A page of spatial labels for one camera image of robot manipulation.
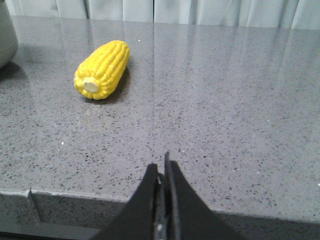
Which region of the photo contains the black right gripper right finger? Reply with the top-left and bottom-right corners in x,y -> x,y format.
164,151 -> 245,240

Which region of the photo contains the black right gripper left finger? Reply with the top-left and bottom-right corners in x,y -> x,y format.
93,163 -> 158,240

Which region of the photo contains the yellow corn cob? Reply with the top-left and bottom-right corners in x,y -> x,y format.
73,40 -> 130,100

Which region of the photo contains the pale green electric pot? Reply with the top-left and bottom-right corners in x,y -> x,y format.
0,0 -> 18,68

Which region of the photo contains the white curtain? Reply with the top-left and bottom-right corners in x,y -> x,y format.
6,0 -> 320,30

